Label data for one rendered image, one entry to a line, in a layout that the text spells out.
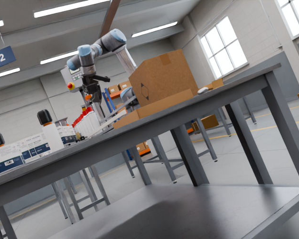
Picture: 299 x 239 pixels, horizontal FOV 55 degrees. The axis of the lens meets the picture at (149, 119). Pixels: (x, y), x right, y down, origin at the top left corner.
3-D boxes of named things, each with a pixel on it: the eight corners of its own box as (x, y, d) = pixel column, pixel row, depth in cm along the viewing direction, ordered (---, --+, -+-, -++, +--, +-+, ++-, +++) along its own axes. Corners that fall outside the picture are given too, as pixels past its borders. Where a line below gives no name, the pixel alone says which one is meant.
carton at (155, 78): (144, 118, 176) (127, 78, 176) (177, 105, 185) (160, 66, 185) (163, 108, 148) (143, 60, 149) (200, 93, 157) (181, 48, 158)
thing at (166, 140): (152, 156, 813) (135, 116, 816) (168, 148, 845) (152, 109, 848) (165, 152, 754) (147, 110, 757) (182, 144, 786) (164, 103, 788)
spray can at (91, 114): (96, 135, 202) (84, 109, 202) (102, 133, 203) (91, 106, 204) (97, 135, 197) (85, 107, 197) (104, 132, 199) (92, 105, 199)
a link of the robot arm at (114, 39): (142, 98, 224) (104, 36, 212) (158, 90, 218) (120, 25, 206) (137, 104, 214) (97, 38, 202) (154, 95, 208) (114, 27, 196)
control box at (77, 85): (74, 93, 234) (65, 71, 234) (92, 84, 231) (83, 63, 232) (69, 92, 224) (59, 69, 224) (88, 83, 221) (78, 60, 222)
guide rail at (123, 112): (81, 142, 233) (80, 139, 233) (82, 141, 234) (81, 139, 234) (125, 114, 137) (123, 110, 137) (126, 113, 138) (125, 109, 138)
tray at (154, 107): (115, 132, 131) (112, 124, 132) (161, 113, 143) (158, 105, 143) (140, 119, 105) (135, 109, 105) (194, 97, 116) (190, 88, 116)
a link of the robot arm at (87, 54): (93, 43, 163) (87, 46, 155) (97, 62, 168) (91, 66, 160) (80, 44, 165) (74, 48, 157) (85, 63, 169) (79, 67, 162)
